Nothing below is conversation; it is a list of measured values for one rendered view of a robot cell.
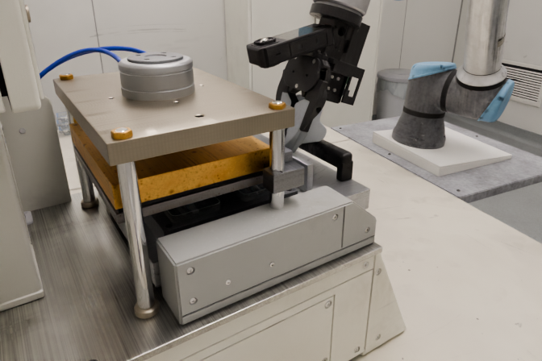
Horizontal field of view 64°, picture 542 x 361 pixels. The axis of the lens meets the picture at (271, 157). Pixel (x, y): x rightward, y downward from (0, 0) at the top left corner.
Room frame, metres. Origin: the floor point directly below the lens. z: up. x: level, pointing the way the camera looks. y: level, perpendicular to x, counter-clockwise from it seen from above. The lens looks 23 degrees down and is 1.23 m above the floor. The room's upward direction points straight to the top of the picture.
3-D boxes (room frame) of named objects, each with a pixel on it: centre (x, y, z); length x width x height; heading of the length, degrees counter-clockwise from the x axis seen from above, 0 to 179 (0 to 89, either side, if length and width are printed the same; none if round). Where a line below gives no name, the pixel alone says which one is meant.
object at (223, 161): (0.48, 0.13, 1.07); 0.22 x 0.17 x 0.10; 33
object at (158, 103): (0.47, 0.16, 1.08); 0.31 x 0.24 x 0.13; 33
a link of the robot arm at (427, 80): (1.19, -0.45, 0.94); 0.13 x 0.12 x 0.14; 47
